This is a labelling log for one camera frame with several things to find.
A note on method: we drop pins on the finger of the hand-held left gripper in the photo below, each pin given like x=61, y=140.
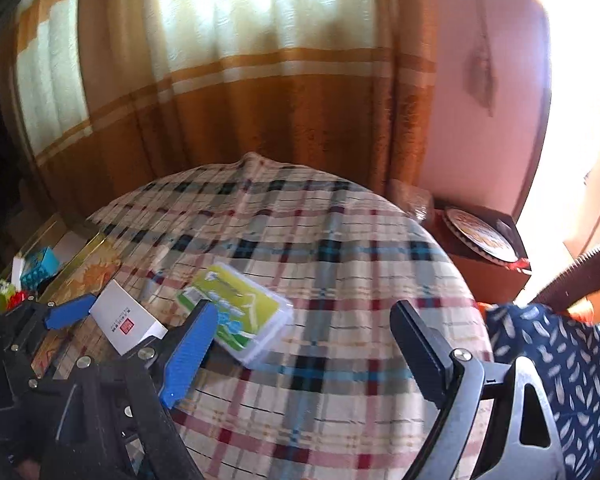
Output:
x=155, y=338
x=70, y=311

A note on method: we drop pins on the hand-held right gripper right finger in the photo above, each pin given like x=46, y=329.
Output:
x=422, y=355

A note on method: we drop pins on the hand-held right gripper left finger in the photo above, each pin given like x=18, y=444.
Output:
x=190, y=355

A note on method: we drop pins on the white box with red label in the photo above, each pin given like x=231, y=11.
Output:
x=125, y=317

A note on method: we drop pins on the golden patterned tin box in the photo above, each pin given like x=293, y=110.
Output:
x=95, y=270

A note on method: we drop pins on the red toy brick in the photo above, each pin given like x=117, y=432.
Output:
x=20, y=301

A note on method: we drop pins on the blue printed toy brick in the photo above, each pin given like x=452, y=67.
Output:
x=40, y=265

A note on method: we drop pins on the white charger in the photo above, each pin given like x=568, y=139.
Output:
x=19, y=270

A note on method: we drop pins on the green picture toy block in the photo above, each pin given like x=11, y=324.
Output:
x=5, y=295

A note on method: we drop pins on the clear plastic box green label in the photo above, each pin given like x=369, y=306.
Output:
x=245, y=305

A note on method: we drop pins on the white paper liner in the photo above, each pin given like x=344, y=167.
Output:
x=67, y=245

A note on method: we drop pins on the brown wooden cabinet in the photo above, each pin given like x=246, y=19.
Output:
x=480, y=280

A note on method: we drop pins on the small red ornament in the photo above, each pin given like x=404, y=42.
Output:
x=517, y=263

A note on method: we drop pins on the plaid tablecloth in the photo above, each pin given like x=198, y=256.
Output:
x=330, y=260

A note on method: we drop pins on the round decorated plate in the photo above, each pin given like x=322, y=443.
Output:
x=480, y=235

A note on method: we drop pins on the blue leaf-print cushion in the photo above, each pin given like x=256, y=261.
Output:
x=570, y=360

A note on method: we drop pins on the clear plastic bag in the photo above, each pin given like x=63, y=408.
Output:
x=415, y=200

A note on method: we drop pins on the orange and cream curtain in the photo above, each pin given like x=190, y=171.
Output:
x=280, y=100

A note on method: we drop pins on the hanging tassel ornament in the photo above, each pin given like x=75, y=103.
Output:
x=480, y=65

